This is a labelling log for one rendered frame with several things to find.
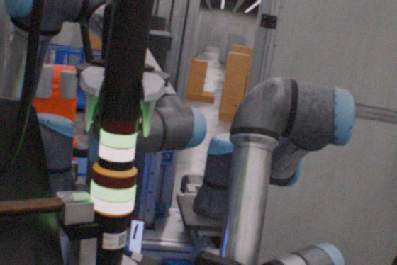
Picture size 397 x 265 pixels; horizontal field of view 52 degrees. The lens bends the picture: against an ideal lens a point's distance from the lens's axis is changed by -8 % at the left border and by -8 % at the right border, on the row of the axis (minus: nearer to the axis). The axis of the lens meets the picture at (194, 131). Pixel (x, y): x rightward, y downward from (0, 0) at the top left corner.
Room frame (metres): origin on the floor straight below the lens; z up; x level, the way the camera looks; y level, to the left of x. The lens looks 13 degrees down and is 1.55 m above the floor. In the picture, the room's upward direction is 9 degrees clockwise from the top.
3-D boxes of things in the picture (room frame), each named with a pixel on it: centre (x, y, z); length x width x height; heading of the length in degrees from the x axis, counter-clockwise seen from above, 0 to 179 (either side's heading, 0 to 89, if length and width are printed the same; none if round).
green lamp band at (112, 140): (0.40, 0.07, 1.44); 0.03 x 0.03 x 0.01
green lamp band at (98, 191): (0.40, 0.07, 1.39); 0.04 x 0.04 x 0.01
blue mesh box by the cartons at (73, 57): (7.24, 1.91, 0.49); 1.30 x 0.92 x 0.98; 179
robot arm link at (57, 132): (1.11, 0.39, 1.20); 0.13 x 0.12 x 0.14; 135
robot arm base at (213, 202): (1.21, -0.10, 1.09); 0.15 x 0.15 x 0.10
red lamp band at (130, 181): (0.40, 0.07, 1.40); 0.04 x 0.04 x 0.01
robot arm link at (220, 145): (1.21, -0.11, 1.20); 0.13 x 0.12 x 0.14; 91
